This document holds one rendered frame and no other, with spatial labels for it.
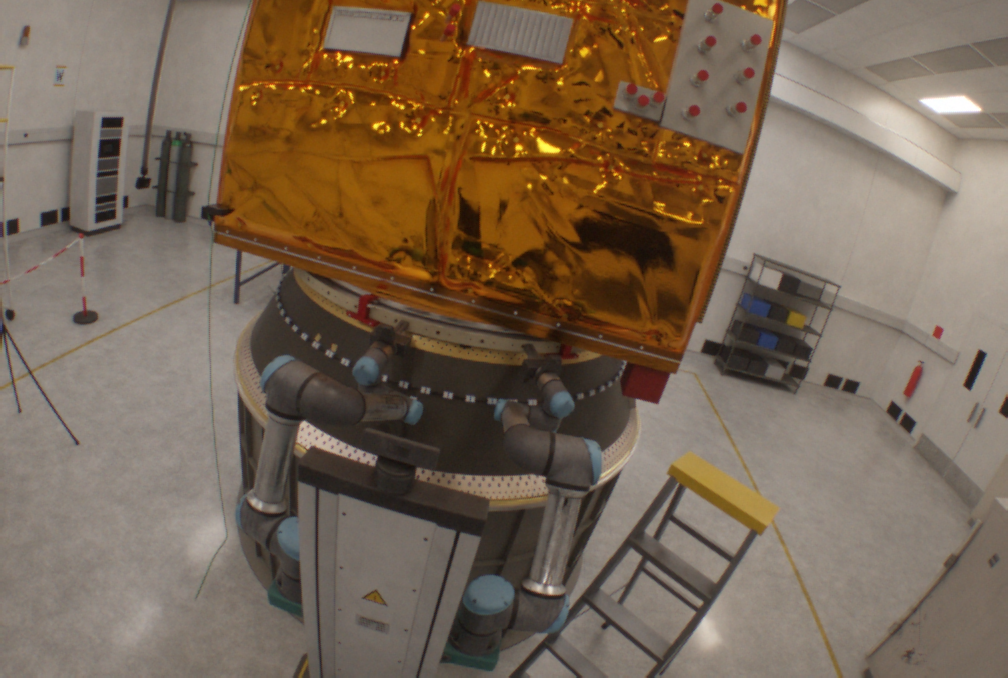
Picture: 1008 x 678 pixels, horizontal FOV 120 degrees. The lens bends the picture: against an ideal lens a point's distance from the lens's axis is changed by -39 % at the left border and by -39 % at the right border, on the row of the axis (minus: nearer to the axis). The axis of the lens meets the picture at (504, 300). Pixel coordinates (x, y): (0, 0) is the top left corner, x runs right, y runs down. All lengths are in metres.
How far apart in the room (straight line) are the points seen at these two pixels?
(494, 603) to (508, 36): 1.65
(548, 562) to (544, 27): 1.57
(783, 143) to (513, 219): 6.60
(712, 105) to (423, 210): 1.01
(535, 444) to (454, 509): 0.41
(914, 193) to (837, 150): 1.86
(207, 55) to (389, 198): 8.24
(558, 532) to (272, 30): 1.92
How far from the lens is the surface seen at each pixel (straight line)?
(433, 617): 1.10
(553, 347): 1.81
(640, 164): 1.59
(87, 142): 8.63
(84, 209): 8.79
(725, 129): 1.61
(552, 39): 1.65
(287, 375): 1.17
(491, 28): 1.68
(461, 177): 1.60
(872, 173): 8.79
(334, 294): 1.84
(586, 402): 2.02
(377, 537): 0.93
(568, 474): 1.20
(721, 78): 1.63
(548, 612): 1.28
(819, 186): 8.19
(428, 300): 1.74
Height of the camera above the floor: 2.35
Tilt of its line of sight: 18 degrees down
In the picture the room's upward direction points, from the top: 14 degrees clockwise
